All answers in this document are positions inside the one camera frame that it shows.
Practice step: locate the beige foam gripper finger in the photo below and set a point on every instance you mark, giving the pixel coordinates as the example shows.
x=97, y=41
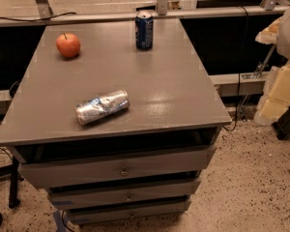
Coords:
x=276, y=96

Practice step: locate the red apple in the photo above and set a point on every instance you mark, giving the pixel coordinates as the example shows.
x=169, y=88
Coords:
x=68, y=45

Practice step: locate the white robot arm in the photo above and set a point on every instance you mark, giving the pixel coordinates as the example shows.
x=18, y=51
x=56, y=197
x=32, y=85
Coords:
x=282, y=30

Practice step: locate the blue Pepsi can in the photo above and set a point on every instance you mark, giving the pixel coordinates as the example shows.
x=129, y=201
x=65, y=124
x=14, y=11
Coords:
x=144, y=30

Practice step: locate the grey drawer cabinet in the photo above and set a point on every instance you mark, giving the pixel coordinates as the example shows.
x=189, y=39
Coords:
x=116, y=132

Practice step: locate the crushed silver can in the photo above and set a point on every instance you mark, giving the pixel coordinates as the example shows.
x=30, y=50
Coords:
x=102, y=106

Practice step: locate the middle grey drawer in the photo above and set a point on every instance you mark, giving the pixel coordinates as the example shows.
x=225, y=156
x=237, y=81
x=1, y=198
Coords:
x=93, y=197

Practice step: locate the grey drawer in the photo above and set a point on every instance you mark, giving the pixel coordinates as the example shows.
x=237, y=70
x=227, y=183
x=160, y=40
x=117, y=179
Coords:
x=130, y=210
x=117, y=167
x=93, y=197

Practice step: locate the top grey drawer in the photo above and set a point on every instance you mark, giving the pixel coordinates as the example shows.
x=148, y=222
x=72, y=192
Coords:
x=117, y=167

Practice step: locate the bottom grey drawer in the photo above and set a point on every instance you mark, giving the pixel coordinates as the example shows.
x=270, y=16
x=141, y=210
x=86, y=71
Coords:
x=130, y=210

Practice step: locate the black stand leg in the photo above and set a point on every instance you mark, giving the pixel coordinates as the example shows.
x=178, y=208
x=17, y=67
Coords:
x=12, y=171

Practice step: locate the grey metal rail frame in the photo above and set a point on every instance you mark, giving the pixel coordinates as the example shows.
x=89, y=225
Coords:
x=72, y=11

